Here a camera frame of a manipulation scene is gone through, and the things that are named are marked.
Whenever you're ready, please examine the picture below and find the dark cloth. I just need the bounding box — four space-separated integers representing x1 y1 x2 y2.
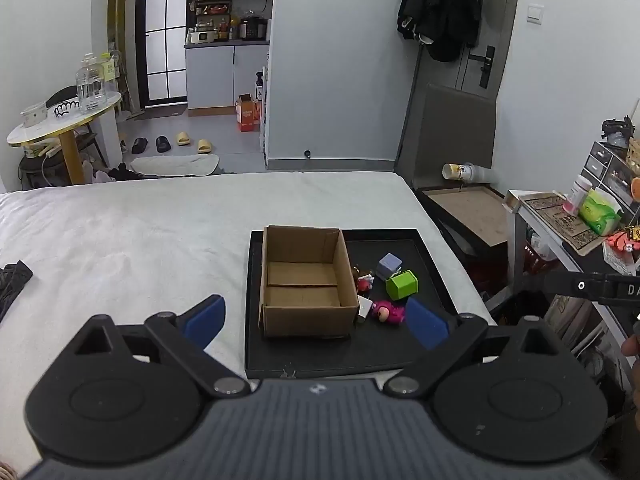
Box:
0 261 34 322

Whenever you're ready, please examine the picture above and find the brown cardboard box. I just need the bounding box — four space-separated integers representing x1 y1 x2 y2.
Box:
258 225 361 338

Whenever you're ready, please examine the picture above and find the small red figure toy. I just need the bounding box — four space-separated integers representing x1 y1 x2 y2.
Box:
352 266 376 294

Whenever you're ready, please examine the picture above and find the black framed glass door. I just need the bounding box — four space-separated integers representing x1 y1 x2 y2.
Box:
134 0 191 109

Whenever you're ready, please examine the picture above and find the grey kitchen cabinet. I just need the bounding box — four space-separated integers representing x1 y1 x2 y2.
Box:
183 40 271 111

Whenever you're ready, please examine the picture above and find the grey drawer organizer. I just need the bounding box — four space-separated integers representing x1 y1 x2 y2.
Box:
582 140 640 207

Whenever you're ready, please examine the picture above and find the white floor mat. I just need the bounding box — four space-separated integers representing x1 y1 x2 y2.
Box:
129 154 221 177

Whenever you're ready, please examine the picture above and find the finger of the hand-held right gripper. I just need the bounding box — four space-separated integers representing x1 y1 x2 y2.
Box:
520 271 608 306

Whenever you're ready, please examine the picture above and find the black side table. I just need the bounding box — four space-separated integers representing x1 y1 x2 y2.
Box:
415 184 512 262

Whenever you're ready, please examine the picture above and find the grey door mat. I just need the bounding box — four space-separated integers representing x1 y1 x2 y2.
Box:
133 105 189 121

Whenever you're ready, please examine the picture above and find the white desk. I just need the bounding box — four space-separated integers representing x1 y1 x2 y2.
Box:
504 189 640 361

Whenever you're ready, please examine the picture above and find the round white table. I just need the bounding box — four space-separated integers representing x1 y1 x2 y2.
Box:
7 92 123 186

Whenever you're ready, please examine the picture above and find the black model figure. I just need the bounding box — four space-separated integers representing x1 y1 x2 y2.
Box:
601 116 637 149

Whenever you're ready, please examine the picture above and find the black jacket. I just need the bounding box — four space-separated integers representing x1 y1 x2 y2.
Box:
397 0 484 64

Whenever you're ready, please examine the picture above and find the person's right hand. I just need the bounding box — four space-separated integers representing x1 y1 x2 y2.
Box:
621 330 640 392

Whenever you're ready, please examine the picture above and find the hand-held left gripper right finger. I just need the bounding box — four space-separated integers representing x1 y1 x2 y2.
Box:
382 297 568 398

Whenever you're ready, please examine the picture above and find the white yellow bottle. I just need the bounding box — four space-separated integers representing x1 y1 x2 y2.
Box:
442 162 477 182

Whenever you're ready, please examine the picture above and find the black door lock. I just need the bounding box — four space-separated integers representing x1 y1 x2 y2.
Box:
469 45 496 89

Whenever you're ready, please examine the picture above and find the large glass jar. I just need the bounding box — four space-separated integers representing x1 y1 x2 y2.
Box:
76 67 106 114
82 53 109 97

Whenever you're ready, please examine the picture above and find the black tray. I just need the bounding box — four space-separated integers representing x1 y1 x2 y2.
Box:
244 228 458 380

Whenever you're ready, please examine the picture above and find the pink figure toy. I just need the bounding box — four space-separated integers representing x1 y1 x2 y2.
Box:
371 300 408 325

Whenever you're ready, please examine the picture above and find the red basket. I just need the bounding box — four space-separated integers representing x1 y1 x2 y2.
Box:
524 246 557 275

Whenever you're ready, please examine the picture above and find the black rice cooker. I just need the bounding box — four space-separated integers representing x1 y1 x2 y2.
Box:
239 16 266 41

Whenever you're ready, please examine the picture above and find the grey padded panel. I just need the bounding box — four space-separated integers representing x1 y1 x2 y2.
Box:
395 83 499 189

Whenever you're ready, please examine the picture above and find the patterned desk mat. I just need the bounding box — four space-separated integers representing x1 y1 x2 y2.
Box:
519 194 609 254

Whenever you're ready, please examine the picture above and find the green cube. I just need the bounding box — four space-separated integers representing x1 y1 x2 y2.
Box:
386 270 420 301

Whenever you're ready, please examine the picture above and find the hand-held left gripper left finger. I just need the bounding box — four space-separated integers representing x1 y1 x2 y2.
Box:
72 294 252 398

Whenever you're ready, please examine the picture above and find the pink white bottle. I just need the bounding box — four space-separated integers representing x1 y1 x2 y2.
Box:
562 175 594 216

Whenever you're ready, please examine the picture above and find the clear glass container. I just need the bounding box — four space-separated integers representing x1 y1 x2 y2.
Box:
20 102 49 129

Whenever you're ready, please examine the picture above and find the green tissue pack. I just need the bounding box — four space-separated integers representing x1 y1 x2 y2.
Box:
578 188 624 237

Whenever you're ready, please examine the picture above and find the purple cube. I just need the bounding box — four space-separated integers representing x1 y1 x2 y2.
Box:
376 253 405 281

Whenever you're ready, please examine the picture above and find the orange cardboard box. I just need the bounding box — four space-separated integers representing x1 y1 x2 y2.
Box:
236 94 262 133

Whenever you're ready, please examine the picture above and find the orange snack packet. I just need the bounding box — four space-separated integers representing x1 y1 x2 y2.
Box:
604 226 640 257

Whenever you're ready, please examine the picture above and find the grey door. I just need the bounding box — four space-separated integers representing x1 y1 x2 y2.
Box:
395 0 524 188

